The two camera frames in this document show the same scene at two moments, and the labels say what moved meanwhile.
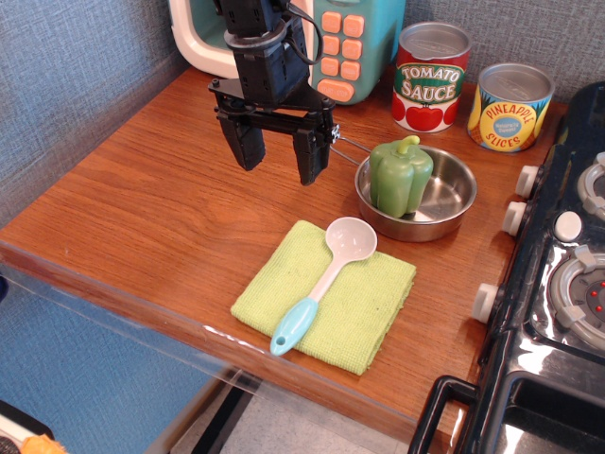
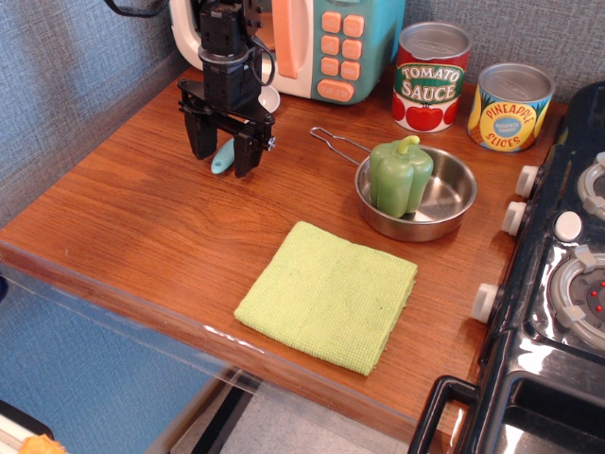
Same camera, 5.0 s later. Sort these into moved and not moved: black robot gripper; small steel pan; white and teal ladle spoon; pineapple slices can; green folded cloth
Moved: white and teal ladle spoon; black robot gripper
Not moved: green folded cloth; pineapple slices can; small steel pan
